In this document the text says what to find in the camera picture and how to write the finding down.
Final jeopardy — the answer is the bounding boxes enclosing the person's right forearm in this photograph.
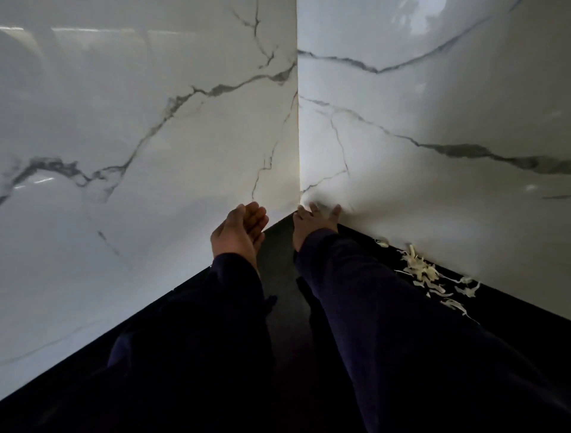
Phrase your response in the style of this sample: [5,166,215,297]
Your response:
[293,228,571,433]

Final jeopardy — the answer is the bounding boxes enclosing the white vegetable peels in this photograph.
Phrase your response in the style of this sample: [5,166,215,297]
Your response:
[374,236,482,324]

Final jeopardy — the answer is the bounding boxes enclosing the person's left forearm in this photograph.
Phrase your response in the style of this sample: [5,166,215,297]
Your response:
[26,253,277,433]

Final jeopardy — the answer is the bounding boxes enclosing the person's right hand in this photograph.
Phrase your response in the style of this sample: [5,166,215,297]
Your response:
[292,203,343,253]

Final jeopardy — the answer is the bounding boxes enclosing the person's left hand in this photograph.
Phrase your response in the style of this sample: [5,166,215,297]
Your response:
[210,201,270,273]

